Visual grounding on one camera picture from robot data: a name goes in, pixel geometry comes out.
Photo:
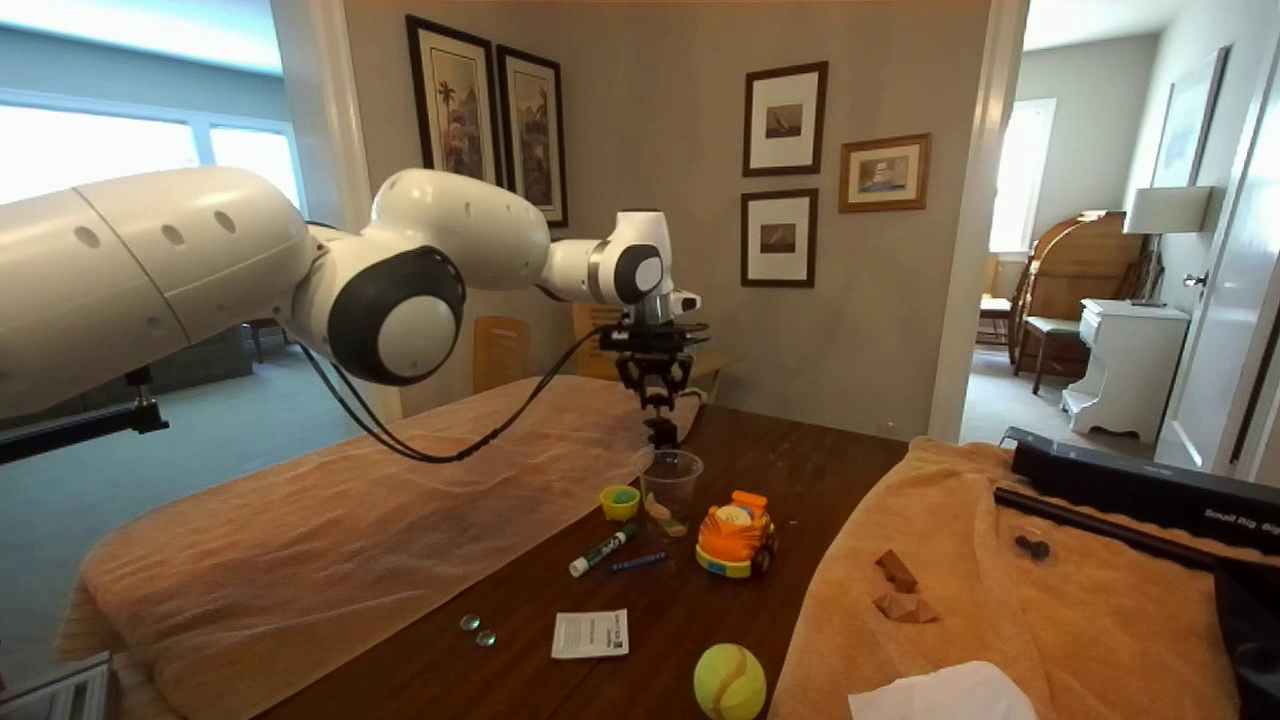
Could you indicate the black clamp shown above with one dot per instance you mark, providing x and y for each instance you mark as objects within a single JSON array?
[{"x": 662, "y": 434}]

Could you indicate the green white marker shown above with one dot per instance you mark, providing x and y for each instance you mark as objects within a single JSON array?
[{"x": 603, "y": 549}]

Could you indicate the clear plastic cup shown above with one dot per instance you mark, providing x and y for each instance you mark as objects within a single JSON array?
[{"x": 670, "y": 474}]

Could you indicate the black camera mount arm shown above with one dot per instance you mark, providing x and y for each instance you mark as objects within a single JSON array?
[{"x": 83, "y": 430}]

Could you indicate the white stand corner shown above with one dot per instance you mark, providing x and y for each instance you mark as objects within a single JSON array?
[{"x": 52, "y": 691}]

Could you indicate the wooden framed picture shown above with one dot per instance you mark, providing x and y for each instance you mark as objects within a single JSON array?
[{"x": 884, "y": 173}]

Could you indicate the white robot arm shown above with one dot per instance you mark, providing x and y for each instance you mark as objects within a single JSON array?
[{"x": 133, "y": 280}]

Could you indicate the yellow tennis ball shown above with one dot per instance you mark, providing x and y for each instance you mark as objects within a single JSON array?
[{"x": 729, "y": 683}]

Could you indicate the white cloth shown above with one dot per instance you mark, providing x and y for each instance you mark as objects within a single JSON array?
[{"x": 945, "y": 695}]

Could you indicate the bright window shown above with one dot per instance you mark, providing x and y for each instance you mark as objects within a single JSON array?
[{"x": 133, "y": 141}]

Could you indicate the small dark object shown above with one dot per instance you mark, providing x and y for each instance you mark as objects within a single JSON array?
[{"x": 1033, "y": 549}]

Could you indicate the wooden chair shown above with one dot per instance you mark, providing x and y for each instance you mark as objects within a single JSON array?
[{"x": 503, "y": 363}]

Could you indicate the small wooden table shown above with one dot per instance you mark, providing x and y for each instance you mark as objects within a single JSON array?
[{"x": 712, "y": 366}]

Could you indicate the white cabinet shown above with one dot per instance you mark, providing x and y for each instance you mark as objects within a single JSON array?
[{"x": 1127, "y": 366}]

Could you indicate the dark sofa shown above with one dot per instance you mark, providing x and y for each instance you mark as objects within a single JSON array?
[{"x": 212, "y": 363}]

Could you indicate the white shade lamp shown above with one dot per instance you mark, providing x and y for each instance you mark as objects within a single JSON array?
[{"x": 1168, "y": 210}]

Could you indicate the small wooden block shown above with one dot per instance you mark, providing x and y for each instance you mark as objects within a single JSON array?
[{"x": 667, "y": 518}]

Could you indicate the tall black framed picture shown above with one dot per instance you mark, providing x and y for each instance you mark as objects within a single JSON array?
[
  {"x": 452, "y": 100},
  {"x": 535, "y": 135}
]

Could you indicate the white door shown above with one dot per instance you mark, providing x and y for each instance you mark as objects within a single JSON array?
[{"x": 1224, "y": 293}]

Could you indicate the long black rod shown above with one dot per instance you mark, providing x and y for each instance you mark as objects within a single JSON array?
[{"x": 1107, "y": 523}]

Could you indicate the pale framed picture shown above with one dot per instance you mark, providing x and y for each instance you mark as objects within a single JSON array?
[{"x": 1189, "y": 121}]

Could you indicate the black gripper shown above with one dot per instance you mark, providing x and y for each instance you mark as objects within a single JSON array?
[{"x": 656, "y": 363}]

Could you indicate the wicker chair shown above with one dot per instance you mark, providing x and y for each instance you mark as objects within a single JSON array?
[{"x": 1080, "y": 275}]

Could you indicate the large orange towel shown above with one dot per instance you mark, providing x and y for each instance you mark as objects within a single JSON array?
[{"x": 347, "y": 535}]

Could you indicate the blue crayon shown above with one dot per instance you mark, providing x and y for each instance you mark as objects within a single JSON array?
[{"x": 642, "y": 562}]

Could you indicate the brown wooden piece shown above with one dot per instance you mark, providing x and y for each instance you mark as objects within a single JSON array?
[
  {"x": 898, "y": 575},
  {"x": 907, "y": 609}
]

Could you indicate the long black case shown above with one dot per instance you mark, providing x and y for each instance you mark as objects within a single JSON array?
[{"x": 1144, "y": 484}]

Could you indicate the small silver coin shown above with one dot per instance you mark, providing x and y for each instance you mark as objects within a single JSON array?
[
  {"x": 486, "y": 638},
  {"x": 469, "y": 623}
]

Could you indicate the small yellow cup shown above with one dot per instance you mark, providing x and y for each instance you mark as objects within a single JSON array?
[{"x": 622, "y": 505}]

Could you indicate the white paper card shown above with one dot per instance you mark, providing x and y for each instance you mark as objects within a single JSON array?
[{"x": 588, "y": 635}]

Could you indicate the orange toy truck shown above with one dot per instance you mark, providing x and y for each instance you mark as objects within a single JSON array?
[{"x": 734, "y": 536}]

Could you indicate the black bag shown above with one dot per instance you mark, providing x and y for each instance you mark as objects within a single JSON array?
[{"x": 1252, "y": 641}]

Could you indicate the small black framed picture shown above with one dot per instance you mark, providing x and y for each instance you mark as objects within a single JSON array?
[
  {"x": 785, "y": 121},
  {"x": 776, "y": 239}
]

